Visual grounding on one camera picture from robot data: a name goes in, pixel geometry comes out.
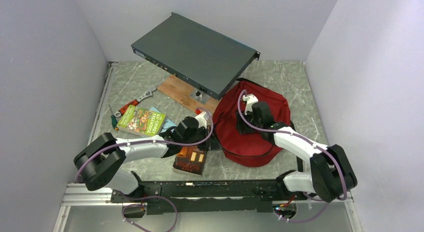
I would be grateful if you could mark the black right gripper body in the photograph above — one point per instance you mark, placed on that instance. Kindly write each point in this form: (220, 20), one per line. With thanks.
(250, 118)

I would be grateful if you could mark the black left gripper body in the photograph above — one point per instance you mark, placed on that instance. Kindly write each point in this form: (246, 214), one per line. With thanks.
(200, 132)

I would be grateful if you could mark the dark DiCamillo book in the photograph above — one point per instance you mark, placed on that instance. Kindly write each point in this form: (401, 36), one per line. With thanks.
(190, 160)

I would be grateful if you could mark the red backpack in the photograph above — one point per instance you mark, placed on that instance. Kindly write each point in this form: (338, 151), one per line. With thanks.
(247, 149)

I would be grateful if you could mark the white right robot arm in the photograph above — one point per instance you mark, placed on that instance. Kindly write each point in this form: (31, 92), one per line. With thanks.
(331, 175)

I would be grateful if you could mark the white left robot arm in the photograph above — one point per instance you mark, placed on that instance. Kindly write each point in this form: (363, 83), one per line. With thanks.
(99, 164)

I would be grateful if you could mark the light blue notebook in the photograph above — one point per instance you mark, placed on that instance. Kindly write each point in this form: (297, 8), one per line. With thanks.
(167, 122)

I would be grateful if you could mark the green treehouse book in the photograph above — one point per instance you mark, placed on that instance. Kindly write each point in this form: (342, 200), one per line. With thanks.
(141, 122)

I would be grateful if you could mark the wooden base board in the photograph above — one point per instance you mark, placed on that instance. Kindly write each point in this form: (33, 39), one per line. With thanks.
(180, 91)

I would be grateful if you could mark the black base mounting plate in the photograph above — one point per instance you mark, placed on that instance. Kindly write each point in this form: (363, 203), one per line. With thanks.
(162, 197)

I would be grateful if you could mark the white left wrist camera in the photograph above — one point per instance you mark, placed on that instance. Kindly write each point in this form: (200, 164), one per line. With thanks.
(204, 119)

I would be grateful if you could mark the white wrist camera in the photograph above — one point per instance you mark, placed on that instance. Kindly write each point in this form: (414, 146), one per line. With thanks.
(204, 119)
(249, 100)

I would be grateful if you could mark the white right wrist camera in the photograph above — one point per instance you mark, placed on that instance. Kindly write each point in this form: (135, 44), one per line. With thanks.
(249, 100)

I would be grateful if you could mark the metal stand bracket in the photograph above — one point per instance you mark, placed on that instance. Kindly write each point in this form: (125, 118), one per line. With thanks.
(200, 96)

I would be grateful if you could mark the red handled adjustable wrench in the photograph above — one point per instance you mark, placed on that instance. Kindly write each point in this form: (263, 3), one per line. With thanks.
(136, 101)

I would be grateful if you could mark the green handled screwdriver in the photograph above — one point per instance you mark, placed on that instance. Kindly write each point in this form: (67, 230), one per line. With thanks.
(114, 121)

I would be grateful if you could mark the aluminium frame rail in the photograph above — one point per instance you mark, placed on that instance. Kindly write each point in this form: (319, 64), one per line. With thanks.
(65, 208)

